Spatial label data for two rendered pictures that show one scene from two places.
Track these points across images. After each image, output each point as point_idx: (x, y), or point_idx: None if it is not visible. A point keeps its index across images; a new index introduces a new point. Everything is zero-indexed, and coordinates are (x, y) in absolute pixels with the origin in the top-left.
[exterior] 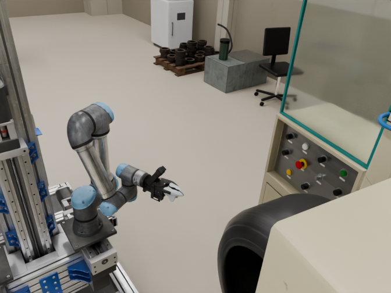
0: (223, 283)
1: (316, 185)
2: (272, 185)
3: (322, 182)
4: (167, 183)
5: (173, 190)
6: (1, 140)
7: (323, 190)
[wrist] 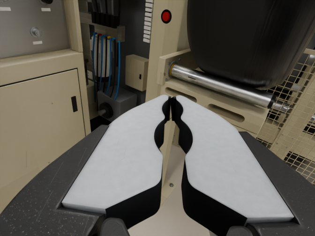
0: (310, 40)
1: (4, 17)
2: None
3: (10, 2)
4: (124, 226)
5: (210, 123)
6: None
7: (20, 17)
